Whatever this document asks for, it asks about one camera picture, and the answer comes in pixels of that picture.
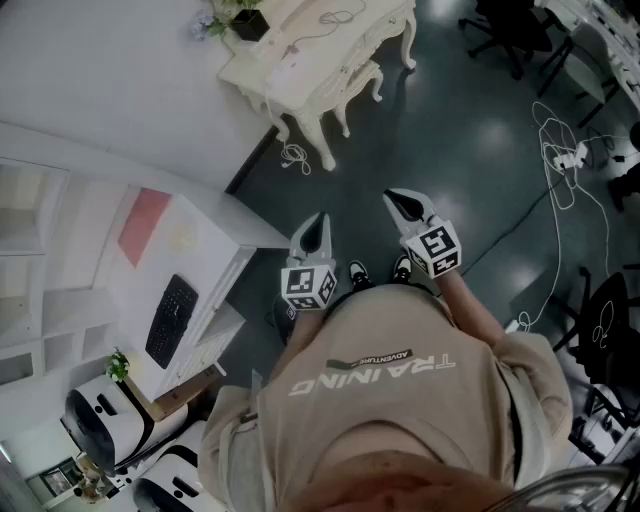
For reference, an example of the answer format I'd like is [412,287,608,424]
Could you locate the white shelf unit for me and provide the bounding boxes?
[0,159,121,386]

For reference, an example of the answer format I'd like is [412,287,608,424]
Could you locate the black pot with artificial flowers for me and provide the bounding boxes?
[192,0,272,42]

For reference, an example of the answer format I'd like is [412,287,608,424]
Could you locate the white floor power strip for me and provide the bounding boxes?
[552,142,591,171]

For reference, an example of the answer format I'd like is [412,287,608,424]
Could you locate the person's right forearm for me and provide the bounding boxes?
[433,272,506,347]

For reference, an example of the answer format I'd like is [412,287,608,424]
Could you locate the person's beige printed t-shirt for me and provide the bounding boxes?
[197,284,574,512]

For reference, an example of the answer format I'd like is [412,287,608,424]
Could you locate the pink mat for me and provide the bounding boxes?
[118,187,174,270]

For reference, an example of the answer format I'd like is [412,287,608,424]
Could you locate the person's right black white shoe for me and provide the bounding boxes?
[392,254,414,284]

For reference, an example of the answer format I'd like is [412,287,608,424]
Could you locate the person's left forearm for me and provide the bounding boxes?
[292,307,332,354]

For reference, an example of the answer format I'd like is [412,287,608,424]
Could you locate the person's black white shoe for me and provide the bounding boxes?
[392,254,414,284]
[348,259,376,291]

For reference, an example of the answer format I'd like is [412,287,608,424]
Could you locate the white black rounded robot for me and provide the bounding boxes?
[62,374,189,476]
[134,419,211,512]

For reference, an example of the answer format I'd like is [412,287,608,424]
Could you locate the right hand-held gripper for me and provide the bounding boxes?
[382,188,461,279]

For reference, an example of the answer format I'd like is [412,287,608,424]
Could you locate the black floor cable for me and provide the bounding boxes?
[459,124,640,279]

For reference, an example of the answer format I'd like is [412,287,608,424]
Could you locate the cream ornate dressing table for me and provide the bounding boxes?
[215,0,419,171]

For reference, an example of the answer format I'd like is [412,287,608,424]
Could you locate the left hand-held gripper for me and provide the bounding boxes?
[280,211,339,312]

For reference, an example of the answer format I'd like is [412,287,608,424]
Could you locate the black keyboard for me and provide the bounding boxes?
[144,273,200,370]

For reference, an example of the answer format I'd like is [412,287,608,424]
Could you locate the brown cardboard box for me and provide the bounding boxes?
[127,364,226,424]

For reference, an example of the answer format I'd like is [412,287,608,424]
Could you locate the cream ornate stool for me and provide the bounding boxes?
[324,59,386,139]

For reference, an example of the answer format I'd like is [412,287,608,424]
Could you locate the grey head mount rim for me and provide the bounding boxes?
[499,464,634,512]

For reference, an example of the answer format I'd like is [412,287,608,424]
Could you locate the white floor cables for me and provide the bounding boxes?
[514,99,614,334]

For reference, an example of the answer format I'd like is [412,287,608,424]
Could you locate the black office chair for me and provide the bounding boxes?
[458,0,574,81]

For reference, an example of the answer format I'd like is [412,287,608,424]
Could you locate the person's left black white shoe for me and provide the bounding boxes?
[348,259,376,291]

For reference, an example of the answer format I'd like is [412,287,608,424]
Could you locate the small green potted plant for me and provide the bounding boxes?
[104,348,132,384]

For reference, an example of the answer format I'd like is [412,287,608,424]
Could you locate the white desk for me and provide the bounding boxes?
[107,184,259,401]

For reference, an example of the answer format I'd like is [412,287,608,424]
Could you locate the grey chair with black legs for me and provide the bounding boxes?
[537,22,624,129]

